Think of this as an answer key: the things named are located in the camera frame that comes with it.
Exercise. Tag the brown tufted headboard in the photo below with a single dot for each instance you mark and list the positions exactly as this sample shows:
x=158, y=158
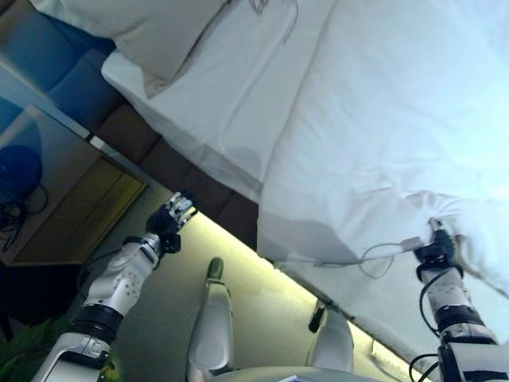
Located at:
x=59, y=67

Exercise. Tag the brown upholstered bed frame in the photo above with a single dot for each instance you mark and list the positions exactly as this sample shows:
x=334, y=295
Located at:
x=207, y=191

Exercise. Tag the wooden nightstand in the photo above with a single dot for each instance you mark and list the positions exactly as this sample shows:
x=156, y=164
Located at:
x=71, y=207

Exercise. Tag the white duvet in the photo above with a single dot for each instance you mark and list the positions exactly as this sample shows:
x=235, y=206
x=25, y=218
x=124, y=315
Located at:
x=378, y=119

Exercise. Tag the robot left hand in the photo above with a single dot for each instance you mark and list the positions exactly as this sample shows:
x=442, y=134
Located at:
x=167, y=219

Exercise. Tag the silver robot right leg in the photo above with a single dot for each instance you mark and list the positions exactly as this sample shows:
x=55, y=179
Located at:
x=332, y=342

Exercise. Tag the silver robot left leg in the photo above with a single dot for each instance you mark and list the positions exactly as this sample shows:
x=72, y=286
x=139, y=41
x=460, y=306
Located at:
x=212, y=318

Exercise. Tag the large beige pillow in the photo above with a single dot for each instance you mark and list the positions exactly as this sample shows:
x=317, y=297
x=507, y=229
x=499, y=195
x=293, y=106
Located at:
x=151, y=36

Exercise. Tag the white fitted bed sheet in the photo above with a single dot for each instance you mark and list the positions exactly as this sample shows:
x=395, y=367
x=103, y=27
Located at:
x=222, y=99

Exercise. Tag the green leafy plant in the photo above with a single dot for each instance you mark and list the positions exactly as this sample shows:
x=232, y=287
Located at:
x=24, y=350

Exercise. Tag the silver robot leg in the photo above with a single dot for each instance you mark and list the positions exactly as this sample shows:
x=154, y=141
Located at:
x=212, y=318
x=332, y=342

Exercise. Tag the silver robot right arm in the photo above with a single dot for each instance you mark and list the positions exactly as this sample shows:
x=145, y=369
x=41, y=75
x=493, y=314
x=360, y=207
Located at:
x=449, y=294

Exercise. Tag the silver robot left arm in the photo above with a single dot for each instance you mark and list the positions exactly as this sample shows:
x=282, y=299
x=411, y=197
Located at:
x=115, y=286

